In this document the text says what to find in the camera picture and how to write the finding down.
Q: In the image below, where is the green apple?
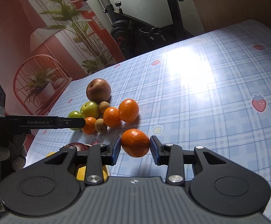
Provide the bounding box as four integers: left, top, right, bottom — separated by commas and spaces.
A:
68, 111, 82, 131
80, 101, 99, 119

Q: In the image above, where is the purple mangosteen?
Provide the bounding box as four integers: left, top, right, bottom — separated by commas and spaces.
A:
64, 142, 89, 151

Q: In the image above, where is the yellow orange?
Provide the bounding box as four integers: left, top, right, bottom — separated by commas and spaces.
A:
76, 166, 109, 181
46, 152, 56, 157

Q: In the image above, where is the tangerine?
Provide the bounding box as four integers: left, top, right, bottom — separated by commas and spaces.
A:
103, 107, 121, 128
118, 99, 140, 123
82, 117, 96, 135
121, 128, 150, 158

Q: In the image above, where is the brown kiwi among tangerines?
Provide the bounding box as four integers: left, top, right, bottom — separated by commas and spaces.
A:
94, 118, 108, 133

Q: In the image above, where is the brown kiwi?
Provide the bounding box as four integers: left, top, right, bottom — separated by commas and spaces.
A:
98, 101, 110, 114

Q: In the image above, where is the red apple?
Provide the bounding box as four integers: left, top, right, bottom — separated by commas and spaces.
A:
86, 78, 111, 104

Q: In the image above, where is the left gloved hand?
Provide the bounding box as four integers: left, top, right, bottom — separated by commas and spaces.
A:
0, 135, 27, 182

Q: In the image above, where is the yellow fruit bowl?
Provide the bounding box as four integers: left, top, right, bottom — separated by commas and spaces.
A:
62, 164, 110, 181

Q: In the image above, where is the blue plaid tablecloth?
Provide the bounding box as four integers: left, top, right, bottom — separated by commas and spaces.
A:
27, 20, 271, 219

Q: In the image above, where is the black exercise bike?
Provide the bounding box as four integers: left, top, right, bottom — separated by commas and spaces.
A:
81, 0, 194, 60

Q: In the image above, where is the wooden door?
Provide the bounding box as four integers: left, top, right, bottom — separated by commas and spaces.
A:
192, 0, 271, 32

